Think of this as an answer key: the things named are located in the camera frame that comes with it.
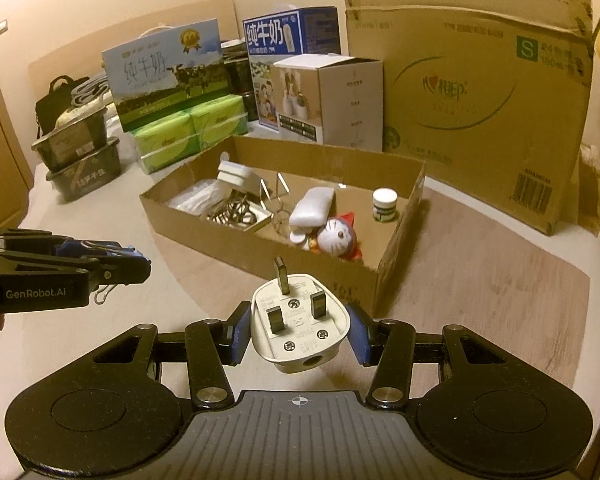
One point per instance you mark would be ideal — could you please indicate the white wall switch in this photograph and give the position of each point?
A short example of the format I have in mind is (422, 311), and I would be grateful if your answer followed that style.
(1, 26)

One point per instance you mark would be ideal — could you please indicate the black storage bin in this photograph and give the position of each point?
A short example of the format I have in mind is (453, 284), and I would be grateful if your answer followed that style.
(65, 145)
(85, 175)

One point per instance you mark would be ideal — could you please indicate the shallow cardboard box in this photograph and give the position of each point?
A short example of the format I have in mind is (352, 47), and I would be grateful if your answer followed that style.
(205, 235)

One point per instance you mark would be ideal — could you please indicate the small brown product box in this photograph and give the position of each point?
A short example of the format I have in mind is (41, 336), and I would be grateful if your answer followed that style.
(350, 105)

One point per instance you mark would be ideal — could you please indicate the black bag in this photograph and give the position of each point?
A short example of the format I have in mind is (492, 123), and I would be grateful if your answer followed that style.
(55, 97)

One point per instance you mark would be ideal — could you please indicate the pasture print milk carton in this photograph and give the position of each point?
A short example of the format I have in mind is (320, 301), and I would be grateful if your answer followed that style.
(155, 75)

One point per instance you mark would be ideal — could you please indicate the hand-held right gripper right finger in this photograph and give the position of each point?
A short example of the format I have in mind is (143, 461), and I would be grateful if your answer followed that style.
(357, 335)

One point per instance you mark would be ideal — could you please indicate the large cardboard box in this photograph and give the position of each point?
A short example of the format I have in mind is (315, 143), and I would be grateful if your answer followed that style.
(455, 85)

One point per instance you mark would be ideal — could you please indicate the wooden headboard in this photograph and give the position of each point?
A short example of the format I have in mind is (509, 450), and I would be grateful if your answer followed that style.
(80, 45)

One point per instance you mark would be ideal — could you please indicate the white three-pin plug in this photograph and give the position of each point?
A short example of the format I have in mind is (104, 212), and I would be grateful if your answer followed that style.
(300, 330)

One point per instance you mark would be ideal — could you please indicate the white plastic block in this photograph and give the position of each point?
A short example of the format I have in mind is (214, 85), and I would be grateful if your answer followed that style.
(232, 172)

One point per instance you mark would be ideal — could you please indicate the clear floss pick box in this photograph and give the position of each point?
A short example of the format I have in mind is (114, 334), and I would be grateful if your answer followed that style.
(195, 200)

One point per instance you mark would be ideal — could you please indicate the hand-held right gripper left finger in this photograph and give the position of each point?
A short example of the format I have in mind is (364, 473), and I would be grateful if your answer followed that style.
(240, 330)

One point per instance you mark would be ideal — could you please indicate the blue milk carton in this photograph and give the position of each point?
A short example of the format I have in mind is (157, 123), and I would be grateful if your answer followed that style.
(270, 35)

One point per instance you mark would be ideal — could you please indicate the wooden door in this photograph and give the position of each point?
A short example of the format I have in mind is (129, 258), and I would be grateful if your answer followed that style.
(0, 125)

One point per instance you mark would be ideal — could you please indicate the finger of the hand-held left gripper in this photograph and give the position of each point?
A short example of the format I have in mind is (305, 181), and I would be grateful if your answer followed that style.
(125, 275)
(67, 249)

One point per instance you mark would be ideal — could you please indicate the robot cat figurine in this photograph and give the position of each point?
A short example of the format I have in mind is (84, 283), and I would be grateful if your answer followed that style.
(335, 242)

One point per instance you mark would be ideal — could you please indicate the white oblong plastic case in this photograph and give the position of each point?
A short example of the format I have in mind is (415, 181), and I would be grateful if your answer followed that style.
(312, 205)

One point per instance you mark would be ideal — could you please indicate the small white green-banded bottle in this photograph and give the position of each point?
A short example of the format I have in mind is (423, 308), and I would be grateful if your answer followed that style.
(384, 205)

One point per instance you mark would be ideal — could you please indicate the green tissue pack bundle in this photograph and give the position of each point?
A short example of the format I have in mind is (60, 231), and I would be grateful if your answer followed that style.
(180, 135)

